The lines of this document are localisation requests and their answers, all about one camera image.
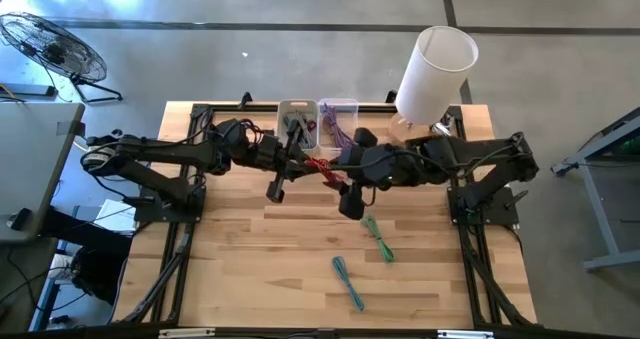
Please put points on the white paper sheet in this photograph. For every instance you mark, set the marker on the white paper sheet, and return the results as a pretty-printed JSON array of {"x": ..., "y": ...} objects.
[{"x": 117, "y": 215}]

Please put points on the black aluminium table frame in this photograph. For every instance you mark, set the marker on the black aluminium table frame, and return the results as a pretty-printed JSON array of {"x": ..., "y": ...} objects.
[{"x": 260, "y": 108}]

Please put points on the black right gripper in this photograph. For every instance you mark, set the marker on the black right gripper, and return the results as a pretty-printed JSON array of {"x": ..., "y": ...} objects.
[{"x": 370, "y": 166}]

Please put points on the gray plastic bin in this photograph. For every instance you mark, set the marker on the gray plastic bin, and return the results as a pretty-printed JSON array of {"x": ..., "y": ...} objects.
[{"x": 287, "y": 108}]

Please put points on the gray power strip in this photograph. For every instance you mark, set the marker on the gray power strip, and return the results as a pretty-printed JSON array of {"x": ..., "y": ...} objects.
[{"x": 30, "y": 90}]

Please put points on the clear plastic bin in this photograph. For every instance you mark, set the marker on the clear plastic bin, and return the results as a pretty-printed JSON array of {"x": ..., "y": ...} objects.
[{"x": 351, "y": 111}]

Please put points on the black bulky equipment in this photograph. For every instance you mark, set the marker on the black bulky equipment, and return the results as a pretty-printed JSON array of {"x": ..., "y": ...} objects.
[{"x": 100, "y": 269}]

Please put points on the white shade table lamp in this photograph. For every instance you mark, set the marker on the white shade table lamp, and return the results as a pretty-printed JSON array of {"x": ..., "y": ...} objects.
[{"x": 435, "y": 74}]

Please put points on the small black device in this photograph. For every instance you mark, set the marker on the small black device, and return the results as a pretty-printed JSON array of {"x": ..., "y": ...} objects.
[{"x": 20, "y": 219}]

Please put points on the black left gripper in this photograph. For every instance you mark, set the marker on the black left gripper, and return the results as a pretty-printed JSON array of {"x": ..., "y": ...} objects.
[{"x": 282, "y": 159}]

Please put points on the black floor fan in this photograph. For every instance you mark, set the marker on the black floor fan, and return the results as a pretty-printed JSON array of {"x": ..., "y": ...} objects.
[{"x": 55, "y": 53}]

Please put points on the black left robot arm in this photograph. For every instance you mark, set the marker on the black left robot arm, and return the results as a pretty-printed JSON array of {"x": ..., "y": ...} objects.
[{"x": 165, "y": 151}]

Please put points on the silver metal bracket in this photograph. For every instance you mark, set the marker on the silver metal bracket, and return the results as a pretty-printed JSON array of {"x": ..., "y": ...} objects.
[
  {"x": 465, "y": 334},
  {"x": 186, "y": 333}
]

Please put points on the gray side table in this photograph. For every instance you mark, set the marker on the gray side table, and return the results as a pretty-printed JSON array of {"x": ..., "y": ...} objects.
[{"x": 30, "y": 169}]

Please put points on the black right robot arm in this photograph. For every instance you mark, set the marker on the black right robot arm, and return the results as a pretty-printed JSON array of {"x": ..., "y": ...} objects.
[{"x": 480, "y": 151}]

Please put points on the blue-gray metal table frame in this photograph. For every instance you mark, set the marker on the blue-gray metal table frame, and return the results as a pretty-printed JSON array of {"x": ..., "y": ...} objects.
[{"x": 598, "y": 209}]

